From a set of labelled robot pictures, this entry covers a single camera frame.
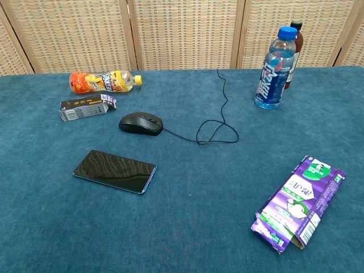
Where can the black computer mouse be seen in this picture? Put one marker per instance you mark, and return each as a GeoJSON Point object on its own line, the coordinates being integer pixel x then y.
{"type": "Point", "coordinates": [140, 124]}

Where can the black smartphone with blue edge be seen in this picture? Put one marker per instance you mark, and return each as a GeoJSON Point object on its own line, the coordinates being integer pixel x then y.
{"type": "Point", "coordinates": [113, 171]}

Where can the blue table cloth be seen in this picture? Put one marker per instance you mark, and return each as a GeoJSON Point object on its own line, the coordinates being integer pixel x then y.
{"type": "Point", "coordinates": [182, 221]}

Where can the orange iced tea bottle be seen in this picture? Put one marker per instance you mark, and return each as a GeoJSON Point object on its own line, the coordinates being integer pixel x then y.
{"type": "Point", "coordinates": [99, 82]}

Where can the small black and grey carton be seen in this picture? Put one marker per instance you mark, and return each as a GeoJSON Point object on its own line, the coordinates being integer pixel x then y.
{"type": "Point", "coordinates": [82, 109]}

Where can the woven folding screen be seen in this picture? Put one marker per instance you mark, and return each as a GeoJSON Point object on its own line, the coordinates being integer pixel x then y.
{"type": "Point", "coordinates": [182, 31]}

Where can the blue sports drink bottle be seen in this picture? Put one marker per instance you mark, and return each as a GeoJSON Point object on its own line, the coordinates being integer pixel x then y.
{"type": "Point", "coordinates": [273, 76]}

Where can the purple flattened milk carton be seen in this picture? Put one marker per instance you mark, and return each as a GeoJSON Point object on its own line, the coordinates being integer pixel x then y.
{"type": "Point", "coordinates": [295, 204]}

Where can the dark bottle with black cap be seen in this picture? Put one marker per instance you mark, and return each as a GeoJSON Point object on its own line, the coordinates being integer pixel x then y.
{"type": "Point", "coordinates": [293, 57]}

